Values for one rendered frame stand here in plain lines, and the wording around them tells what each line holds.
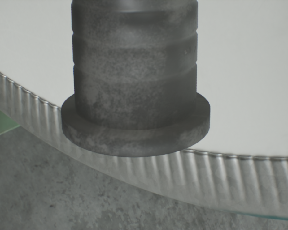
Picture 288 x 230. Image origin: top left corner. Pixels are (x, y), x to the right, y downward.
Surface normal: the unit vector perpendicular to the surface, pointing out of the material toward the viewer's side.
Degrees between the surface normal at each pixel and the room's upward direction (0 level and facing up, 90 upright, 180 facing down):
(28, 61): 90
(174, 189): 90
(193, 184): 88
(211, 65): 90
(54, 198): 0
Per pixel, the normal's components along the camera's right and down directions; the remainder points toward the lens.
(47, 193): 0.63, -0.15
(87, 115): -0.76, 0.25
